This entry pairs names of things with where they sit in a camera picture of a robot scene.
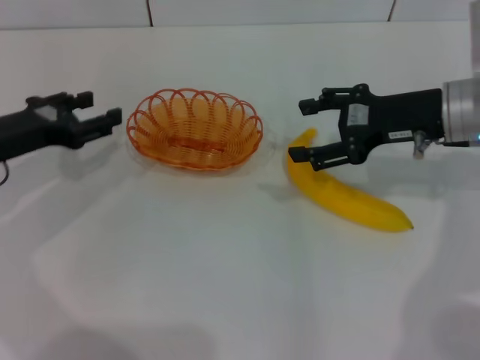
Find right gripper cable with plug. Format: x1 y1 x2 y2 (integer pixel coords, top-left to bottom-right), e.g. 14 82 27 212
411 130 472 161

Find orange woven plastic basket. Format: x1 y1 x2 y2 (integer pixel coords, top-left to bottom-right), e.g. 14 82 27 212
125 88 264 172

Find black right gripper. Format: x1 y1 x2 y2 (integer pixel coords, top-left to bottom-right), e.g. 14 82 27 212
287 82 446 173

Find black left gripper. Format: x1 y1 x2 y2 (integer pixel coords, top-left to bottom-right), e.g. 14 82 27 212
0 90 123 161

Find yellow banana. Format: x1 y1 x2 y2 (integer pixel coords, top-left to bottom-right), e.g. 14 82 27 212
286 127 415 233

